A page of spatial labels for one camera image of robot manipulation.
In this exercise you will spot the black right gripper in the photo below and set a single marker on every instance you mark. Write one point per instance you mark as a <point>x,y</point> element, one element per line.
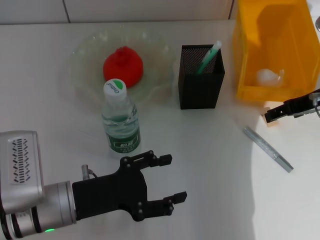
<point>306,105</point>

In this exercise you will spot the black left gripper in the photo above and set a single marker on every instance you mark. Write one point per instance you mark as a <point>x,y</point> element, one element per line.
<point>112,192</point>

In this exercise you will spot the white paper ball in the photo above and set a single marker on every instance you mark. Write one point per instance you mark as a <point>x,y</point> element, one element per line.
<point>267,76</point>

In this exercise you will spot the green label water bottle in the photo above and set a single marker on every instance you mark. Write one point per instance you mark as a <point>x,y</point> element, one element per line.
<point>120,117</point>

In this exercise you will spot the mint green pen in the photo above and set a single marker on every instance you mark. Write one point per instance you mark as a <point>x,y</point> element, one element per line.
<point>208,56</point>

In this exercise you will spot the red-orange fruit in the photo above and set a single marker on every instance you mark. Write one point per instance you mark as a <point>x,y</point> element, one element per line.
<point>125,65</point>

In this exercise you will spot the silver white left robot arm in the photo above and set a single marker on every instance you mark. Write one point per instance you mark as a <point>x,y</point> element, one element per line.
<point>55,205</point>

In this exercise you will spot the grey glitter pen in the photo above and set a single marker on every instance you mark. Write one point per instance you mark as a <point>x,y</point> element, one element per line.
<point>267,148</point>

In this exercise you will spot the black mesh pen holder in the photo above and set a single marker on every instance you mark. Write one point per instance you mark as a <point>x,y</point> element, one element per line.
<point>200,90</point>

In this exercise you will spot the clear glass fruit plate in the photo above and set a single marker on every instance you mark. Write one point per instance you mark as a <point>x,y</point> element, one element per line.
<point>155,50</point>

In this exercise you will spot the yellow plastic bin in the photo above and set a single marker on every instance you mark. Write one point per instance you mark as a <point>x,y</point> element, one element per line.
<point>275,45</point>

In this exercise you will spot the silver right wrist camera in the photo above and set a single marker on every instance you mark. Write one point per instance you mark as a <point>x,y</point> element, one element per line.
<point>318,23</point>

